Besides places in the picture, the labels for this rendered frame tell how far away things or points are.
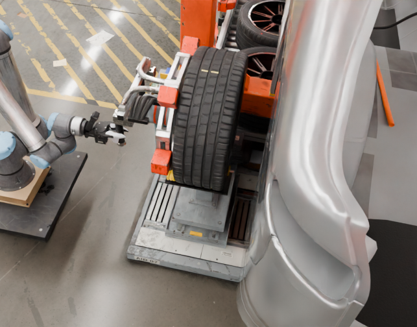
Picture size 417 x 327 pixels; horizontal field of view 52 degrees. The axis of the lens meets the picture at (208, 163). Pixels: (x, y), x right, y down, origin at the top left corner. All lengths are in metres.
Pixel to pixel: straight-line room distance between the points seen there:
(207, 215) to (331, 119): 1.61
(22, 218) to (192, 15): 1.38
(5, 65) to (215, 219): 1.32
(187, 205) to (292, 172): 1.63
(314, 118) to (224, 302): 1.68
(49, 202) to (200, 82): 1.17
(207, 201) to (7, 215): 1.09
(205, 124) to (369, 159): 0.70
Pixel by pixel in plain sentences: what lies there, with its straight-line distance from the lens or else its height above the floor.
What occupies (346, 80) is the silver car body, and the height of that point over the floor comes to 1.69.
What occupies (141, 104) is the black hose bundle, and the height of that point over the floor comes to 1.04.
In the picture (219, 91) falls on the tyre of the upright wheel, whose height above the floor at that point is 1.15.
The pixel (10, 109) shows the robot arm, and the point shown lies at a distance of 2.11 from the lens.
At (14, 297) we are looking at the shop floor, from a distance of 2.64.
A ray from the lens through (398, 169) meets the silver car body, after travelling 1.94.
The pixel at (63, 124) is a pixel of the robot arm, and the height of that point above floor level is 0.84.
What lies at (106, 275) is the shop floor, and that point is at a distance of 2.58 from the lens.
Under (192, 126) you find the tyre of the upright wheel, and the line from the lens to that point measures 1.76.
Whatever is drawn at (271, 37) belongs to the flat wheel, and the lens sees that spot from 3.29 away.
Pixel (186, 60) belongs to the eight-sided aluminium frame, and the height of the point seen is 1.12.
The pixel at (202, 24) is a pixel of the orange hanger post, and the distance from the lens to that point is 2.29.
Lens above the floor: 2.31
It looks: 50 degrees down
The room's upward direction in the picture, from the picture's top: 5 degrees clockwise
